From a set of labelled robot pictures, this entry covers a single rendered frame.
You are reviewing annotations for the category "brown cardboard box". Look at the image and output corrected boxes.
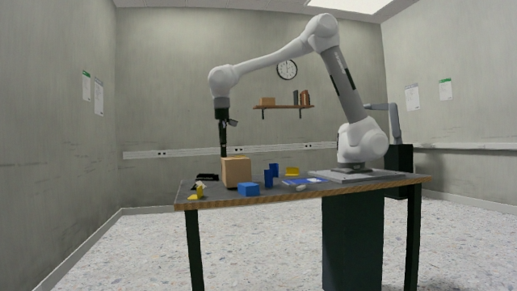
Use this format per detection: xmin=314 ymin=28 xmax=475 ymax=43
xmin=223 ymin=157 xmax=252 ymax=188

